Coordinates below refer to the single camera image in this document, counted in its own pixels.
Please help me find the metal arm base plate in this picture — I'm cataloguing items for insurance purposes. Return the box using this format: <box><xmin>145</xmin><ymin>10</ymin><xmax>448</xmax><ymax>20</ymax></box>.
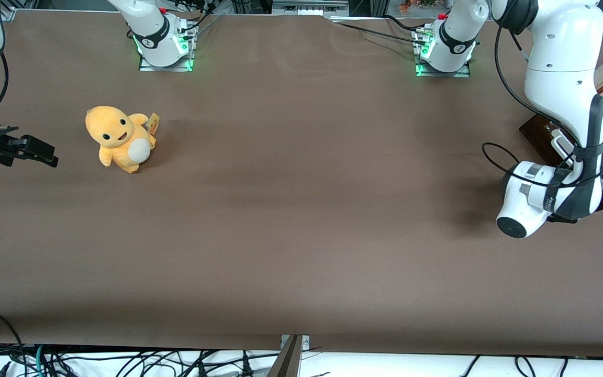
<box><xmin>415</xmin><ymin>26</ymin><xmax>473</xmax><ymax>79</ymax></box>
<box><xmin>138</xmin><ymin>21</ymin><xmax>196</xmax><ymax>73</ymax></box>

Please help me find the aluminium frame rail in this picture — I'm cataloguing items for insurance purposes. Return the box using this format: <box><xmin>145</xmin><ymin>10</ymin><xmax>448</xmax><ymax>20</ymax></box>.
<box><xmin>272</xmin><ymin>0</ymin><xmax>350</xmax><ymax>17</ymax></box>

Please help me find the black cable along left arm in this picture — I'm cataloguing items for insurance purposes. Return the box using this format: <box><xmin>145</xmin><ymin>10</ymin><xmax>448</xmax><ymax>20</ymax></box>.
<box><xmin>482</xmin><ymin>9</ymin><xmax>603</xmax><ymax>189</ymax></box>

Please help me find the black cable across table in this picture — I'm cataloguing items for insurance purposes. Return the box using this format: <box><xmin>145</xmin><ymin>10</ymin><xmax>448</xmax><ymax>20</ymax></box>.
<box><xmin>331</xmin><ymin>15</ymin><xmax>429</xmax><ymax>49</ymax></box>

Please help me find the yellow plush toy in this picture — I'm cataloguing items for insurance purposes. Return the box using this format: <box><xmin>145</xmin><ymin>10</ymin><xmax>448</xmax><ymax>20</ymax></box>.
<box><xmin>85</xmin><ymin>105</ymin><xmax>161</xmax><ymax>174</ymax></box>

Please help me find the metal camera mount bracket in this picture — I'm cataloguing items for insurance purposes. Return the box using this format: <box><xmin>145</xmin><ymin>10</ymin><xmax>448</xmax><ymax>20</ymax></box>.
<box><xmin>267</xmin><ymin>334</ymin><xmax>311</xmax><ymax>377</ymax></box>

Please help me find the dark brown wooden drawer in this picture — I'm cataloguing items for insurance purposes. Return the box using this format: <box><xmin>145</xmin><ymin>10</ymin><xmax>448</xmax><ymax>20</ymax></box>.
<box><xmin>519</xmin><ymin>113</ymin><xmax>603</xmax><ymax>211</ymax></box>

